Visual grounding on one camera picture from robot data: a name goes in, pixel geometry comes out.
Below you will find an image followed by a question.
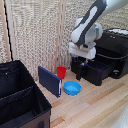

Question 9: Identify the dark blue book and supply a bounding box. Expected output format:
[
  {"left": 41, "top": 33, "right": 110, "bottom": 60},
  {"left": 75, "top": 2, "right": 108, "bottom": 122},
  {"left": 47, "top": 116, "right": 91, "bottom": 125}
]
[{"left": 37, "top": 65, "right": 63, "bottom": 98}]

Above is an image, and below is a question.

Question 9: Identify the red plastic cup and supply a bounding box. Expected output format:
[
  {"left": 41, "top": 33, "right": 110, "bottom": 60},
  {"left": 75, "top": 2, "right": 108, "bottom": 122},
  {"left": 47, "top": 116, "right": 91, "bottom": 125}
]
[{"left": 56, "top": 65, "right": 68, "bottom": 80}]

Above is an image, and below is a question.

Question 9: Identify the black fabric storage box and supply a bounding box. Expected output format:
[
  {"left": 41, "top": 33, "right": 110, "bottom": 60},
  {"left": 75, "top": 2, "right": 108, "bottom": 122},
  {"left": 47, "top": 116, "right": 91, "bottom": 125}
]
[{"left": 0, "top": 59, "right": 53, "bottom": 128}]

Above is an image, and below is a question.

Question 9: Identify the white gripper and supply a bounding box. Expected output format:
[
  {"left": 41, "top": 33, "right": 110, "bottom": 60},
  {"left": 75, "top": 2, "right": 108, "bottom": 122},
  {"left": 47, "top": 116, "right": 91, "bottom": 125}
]
[{"left": 68, "top": 41, "right": 98, "bottom": 68}]

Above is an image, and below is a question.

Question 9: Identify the blue plastic bowl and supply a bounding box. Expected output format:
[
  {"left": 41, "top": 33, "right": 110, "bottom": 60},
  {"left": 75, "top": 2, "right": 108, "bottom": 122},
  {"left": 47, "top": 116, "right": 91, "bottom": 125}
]
[{"left": 63, "top": 80, "right": 82, "bottom": 97}]

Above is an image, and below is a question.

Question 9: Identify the black air fryer body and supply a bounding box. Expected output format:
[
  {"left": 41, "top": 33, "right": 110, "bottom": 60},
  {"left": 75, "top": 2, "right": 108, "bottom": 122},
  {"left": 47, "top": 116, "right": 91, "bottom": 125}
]
[{"left": 95, "top": 28, "right": 128, "bottom": 80}]

